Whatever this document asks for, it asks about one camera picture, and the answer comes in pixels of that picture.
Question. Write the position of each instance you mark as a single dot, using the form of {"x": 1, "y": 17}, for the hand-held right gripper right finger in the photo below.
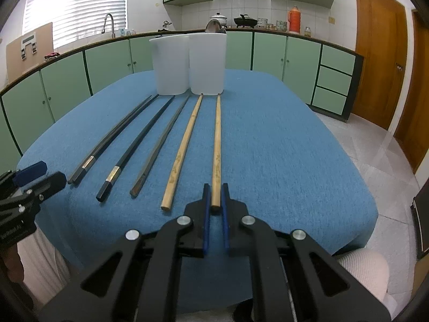
{"x": 225, "y": 228}

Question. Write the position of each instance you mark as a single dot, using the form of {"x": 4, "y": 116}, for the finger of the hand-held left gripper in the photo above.
{"x": 32, "y": 169}
{"x": 50, "y": 183}

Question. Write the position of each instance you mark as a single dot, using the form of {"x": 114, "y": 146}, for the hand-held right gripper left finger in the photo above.
{"x": 207, "y": 228}

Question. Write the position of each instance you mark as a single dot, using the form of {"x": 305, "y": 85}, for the wooden chopstick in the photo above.
{"x": 171, "y": 187}
{"x": 217, "y": 161}

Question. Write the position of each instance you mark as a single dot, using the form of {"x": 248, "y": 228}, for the grey chopstick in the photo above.
{"x": 138, "y": 186}

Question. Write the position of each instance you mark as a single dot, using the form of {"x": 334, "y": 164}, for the white divided utensil holder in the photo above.
{"x": 206, "y": 67}

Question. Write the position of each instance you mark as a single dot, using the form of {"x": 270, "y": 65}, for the large steel spoon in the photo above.
{"x": 212, "y": 26}

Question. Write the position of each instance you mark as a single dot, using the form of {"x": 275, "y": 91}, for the person's left hand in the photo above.
{"x": 11, "y": 265}

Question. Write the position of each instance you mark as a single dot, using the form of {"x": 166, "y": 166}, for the person's left leg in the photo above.
{"x": 40, "y": 268}

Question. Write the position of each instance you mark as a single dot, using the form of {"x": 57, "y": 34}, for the person's leg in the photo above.
{"x": 40, "y": 268}
{"x": 365, "y": 271}

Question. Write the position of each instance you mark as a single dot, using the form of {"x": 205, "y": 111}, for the blue tablecloth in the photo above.
{"x": 285, "y": 141}

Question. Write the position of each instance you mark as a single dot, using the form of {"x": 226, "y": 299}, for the brown cardboard board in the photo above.
{"x": 37, "y": 57}

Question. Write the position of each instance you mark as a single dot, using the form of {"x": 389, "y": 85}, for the red cloth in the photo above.
{"x": 52, "y": 55}

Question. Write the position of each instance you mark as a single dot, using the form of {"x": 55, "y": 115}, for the person's right leg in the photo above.
{"x": 365, "y": 271}

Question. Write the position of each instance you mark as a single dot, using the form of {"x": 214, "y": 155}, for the steel kitchen faucet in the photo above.
{"x": 113, "y": 30}

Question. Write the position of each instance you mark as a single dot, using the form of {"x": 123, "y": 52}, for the white window blind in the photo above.
{"x": 77, "y": 10}

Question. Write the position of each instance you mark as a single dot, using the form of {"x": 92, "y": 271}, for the bottles beside sink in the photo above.
{"x": 125, "y": 33}

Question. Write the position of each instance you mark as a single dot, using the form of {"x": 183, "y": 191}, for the green base cabinets with counter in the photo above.
{"x": 301, "y": 60}

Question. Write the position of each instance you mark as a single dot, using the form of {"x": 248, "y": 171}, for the black case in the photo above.
{"x": 422, "y": 221}

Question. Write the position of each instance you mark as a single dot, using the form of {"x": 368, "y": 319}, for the cardboard box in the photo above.
{"x": 419, "y": 275}

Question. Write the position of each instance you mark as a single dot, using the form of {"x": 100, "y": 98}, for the black wok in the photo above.
{"x": 245, "y": 21}

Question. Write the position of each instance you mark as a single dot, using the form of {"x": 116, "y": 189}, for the stack of bowls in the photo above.
{"x": 262, "y": 23}

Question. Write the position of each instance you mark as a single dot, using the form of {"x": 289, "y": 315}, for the patterned cup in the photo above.
{"x": 281, "y": 26}

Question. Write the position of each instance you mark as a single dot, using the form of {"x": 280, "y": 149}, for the white cooking pot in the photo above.
{"x": 220, "y": 17}

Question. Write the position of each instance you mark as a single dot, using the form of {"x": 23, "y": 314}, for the glass jar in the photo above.
{"x": 307, "y": 32}

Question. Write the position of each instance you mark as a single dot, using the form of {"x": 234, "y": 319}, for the orange thermos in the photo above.
{"x": 294, "y": 21}

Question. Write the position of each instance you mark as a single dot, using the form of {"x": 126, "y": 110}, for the wooden door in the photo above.
{"x": 378, "y": 57}
{"x": 419, "y": 107}

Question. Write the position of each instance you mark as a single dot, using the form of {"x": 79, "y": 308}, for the wall socket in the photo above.
{"x": 331, "y": 20}

